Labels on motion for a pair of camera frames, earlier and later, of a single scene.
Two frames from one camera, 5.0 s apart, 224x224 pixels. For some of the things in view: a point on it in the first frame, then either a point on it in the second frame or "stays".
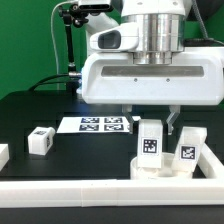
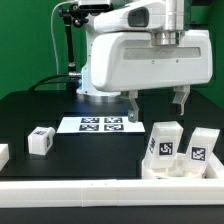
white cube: x=150 y=143 to x=163 y=145
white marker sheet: x=93 y=125 stays
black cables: x=52 y=76 stays
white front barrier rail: x=92 y=193 stays
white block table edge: x=4 y=155 stays
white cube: x=189 y=148 to x=199 y=151
